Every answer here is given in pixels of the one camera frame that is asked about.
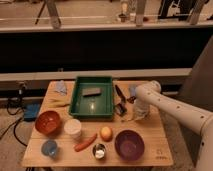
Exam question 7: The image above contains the dark sponge block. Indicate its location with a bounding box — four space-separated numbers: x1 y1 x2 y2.
82 88 101 97

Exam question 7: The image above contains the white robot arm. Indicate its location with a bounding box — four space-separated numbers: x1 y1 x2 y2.
135 81 213 171

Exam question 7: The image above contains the black floor cable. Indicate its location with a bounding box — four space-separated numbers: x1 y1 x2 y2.
0 96 28 148

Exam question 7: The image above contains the white cup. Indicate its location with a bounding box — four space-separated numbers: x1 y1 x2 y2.
64 119 82 138

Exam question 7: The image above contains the dark metal clip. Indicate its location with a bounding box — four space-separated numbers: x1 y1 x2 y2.
115 103 127 116

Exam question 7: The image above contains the yellow apple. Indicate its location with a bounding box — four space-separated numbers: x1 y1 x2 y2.
100 127 113 141

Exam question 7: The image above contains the orange carrot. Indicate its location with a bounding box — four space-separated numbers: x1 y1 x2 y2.
74 134 97 152

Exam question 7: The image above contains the small metal cup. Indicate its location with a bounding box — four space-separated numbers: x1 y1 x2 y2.
92 143 106 159

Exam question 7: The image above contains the purple bowl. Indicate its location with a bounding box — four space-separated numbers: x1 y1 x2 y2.
114 130 145 161

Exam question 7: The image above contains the blue cloth right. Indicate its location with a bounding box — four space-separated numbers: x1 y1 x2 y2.
129 84 137 96

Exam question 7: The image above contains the bunch of dark grapes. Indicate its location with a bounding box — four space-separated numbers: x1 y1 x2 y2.
127 96 136 104

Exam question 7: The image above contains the blue box on floor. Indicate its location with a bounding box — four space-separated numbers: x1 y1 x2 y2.
24 104 40 122

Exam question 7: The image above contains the orange bowl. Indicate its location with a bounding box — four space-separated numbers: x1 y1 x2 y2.
35 110 61 135

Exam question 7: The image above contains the blue cloth left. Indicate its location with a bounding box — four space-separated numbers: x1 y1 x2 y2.
55 80 67 95

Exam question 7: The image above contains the blue cloth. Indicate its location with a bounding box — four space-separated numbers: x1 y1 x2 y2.
55 80 67 95
129 84 137 96

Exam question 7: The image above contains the blue cup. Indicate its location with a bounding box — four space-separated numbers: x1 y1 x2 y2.
41 140 58 157

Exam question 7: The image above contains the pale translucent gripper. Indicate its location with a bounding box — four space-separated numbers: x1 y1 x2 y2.
133 99 150 120

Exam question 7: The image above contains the green plastic tray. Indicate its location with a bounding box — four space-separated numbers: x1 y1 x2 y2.
69 76 114 120

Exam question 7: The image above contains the yellow banana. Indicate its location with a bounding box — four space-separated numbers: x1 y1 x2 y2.
49 99 69 108

